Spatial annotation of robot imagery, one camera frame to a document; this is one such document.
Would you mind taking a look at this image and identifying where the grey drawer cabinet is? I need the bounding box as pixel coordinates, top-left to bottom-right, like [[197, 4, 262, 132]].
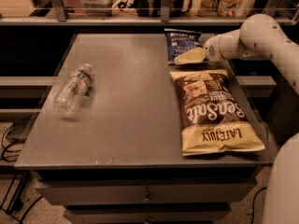
[[16, 34, 274, 224]]

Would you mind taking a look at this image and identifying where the clear plastic water bottle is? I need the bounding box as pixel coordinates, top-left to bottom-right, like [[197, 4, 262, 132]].
[[53, 63, 93, 119]]

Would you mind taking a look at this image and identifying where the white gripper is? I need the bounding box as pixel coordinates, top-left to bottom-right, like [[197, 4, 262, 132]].
[[174, 35, 224, 65]]

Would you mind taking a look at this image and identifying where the blue chip bag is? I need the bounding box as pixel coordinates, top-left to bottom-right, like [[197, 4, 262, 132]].
[[164, 28, 202, 65]]

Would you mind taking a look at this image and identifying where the black cables left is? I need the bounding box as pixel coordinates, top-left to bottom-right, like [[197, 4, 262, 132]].
[[0, 114, 43, 224]]

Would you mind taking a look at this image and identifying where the colourful snack bag on shelf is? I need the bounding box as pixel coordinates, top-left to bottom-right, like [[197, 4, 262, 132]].
[[196, 0, 256, 18]]

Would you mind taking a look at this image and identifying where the brown yellow Late July bag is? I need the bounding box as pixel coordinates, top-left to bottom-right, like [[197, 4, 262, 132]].
[[170, 69, 264, 156]]

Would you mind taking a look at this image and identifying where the grey metal shelf rail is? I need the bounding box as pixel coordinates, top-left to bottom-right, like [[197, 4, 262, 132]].
[[0, 0, 295, 27]]

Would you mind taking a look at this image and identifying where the black floor cable right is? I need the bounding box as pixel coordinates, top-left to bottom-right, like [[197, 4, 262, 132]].
[[249, 186, 269, 224]]

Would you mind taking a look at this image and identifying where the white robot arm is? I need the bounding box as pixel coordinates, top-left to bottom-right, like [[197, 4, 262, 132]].
[[204, 14, 299, 224]]

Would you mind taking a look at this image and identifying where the black bag on shelf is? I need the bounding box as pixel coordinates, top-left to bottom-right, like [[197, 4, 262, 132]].
[[118, 0, 192, 17]]

